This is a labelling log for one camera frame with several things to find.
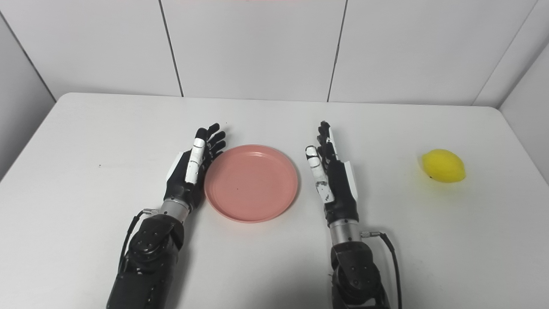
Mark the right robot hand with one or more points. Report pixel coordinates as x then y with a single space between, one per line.
339 189

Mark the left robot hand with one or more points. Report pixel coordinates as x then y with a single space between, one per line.
186 178

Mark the pink plate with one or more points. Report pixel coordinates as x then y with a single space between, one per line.
251 183

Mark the yellow lemon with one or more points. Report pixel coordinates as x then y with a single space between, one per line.
443 165

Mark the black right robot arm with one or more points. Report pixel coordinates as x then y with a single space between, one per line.
354 266

